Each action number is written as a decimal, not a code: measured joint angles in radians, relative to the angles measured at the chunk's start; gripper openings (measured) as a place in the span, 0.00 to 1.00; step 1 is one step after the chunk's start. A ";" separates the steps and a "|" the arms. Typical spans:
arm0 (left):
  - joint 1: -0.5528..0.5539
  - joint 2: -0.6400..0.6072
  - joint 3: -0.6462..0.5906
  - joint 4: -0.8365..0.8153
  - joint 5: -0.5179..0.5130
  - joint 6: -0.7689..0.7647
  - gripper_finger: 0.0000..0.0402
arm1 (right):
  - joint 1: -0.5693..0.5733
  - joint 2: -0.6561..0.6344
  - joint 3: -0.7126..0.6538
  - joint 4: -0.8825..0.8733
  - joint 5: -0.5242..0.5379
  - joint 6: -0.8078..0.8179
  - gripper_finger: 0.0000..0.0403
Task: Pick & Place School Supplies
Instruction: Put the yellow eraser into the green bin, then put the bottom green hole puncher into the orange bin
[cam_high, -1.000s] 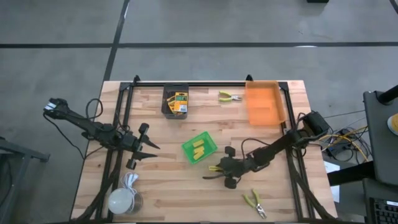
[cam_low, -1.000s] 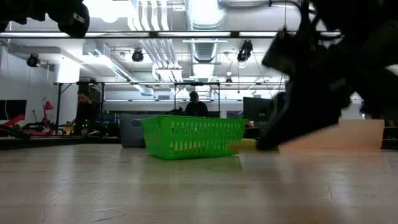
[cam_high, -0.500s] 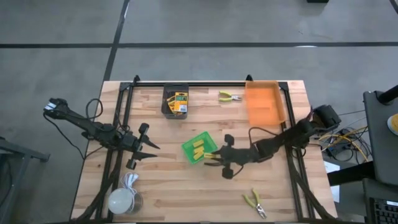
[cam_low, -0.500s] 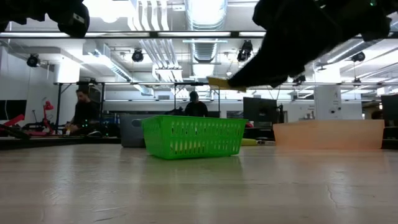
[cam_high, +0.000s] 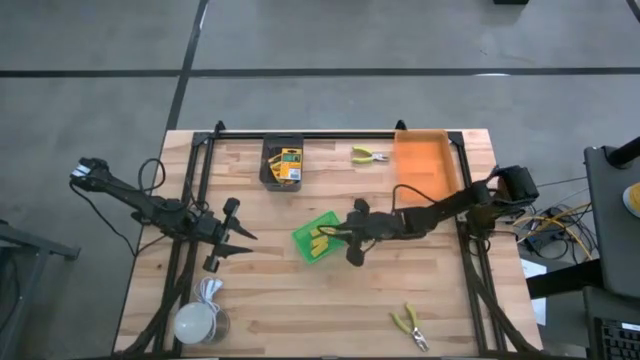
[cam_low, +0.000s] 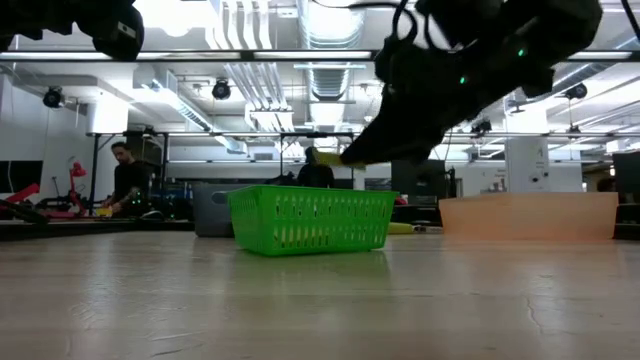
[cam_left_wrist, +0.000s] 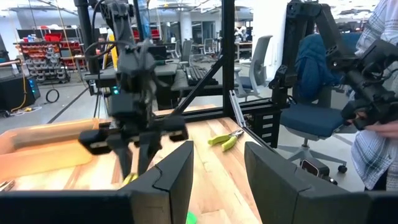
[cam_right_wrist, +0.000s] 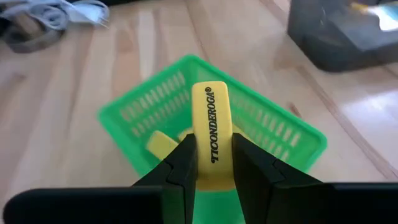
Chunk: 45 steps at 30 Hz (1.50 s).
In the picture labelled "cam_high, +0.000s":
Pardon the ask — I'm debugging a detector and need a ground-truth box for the dark grey metal stand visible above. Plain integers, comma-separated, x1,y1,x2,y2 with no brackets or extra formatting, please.
0,219,81,360

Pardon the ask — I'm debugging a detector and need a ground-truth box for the white paper sheet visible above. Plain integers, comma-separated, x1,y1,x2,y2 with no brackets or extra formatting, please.
519,258,549,326

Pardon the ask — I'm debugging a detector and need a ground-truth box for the grey side table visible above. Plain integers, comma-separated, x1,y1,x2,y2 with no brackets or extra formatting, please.
582,144,640,300

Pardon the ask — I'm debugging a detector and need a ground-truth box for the black keyboard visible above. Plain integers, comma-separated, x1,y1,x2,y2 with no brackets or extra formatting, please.
591,315,640,360

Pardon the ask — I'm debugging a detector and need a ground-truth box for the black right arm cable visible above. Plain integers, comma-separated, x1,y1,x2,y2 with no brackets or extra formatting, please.
391,183,441,214

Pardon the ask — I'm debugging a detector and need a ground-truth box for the white dome lamp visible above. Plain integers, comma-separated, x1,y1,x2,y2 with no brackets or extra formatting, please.
172,301,232,346

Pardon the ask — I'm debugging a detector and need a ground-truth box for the green plastic basket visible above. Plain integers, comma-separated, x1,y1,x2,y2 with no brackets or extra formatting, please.
291,210,351,265

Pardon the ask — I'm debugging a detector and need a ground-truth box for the white cable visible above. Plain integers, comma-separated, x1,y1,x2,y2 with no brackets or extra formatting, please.
193,277,225,342

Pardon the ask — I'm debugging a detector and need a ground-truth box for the yellow roll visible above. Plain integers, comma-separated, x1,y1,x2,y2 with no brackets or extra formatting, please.
622,181,640,220

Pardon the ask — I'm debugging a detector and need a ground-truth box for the black pole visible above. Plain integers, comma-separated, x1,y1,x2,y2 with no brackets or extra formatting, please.
603,135,640,169

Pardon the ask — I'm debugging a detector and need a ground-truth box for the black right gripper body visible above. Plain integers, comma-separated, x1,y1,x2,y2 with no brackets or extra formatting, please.
344,197,402,269

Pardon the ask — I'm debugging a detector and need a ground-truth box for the dark grey plastic bin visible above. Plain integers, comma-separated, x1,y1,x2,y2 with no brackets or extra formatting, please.
258,132,305,192

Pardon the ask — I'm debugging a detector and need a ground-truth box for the black power adapter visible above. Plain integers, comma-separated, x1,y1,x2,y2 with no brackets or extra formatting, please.
524,232,569,254

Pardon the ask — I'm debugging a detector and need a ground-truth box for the black table frame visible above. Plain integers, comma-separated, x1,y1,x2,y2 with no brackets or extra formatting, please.
112,119,544,360

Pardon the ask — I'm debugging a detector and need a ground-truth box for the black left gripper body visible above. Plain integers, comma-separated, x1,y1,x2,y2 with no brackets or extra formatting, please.
192,196,243,275

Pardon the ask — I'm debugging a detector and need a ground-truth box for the orange plastic bin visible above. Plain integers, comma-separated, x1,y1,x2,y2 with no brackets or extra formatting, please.
393,129,459,206

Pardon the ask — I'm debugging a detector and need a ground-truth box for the black beam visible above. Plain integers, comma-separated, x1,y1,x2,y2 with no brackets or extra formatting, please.
524,258,604,300

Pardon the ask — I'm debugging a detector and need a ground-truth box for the yellow cable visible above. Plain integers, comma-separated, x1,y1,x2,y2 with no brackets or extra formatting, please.
512,202,595,259

